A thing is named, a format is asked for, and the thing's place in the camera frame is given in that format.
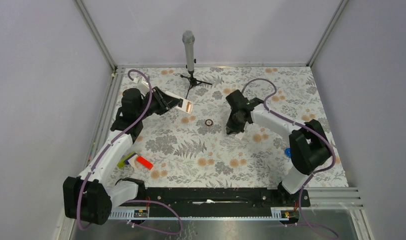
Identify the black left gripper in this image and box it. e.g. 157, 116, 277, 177
137, 86, 182, 120

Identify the copper AA battery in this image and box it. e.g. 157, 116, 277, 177
185, 102, 193, 114

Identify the white battery cover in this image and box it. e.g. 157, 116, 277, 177
235, 132, 244, 140

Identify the white red remote control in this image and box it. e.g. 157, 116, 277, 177
165, 91, 193, 114

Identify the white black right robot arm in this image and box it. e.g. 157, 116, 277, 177
225, 90, 333, 206

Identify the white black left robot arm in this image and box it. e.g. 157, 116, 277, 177
62, 87, 185, 225

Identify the small round tape roll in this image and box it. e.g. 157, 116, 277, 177
204, 119, 214, 127

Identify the black tripod mic stand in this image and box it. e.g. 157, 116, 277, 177
180, 58, 213, 99

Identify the blue plastic piece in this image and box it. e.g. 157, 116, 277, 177
284, 148, 291, 158

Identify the red block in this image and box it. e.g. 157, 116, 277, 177
136, 156, 154, 170

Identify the grey microphone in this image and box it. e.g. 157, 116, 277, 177
182, 30, 195, 74

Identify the white block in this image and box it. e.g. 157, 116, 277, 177
125, 153, 138, 168

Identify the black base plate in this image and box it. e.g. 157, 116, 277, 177
114, 187, 312, 219

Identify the slotted cable duct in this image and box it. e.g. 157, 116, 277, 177
108, 205, 291, 221

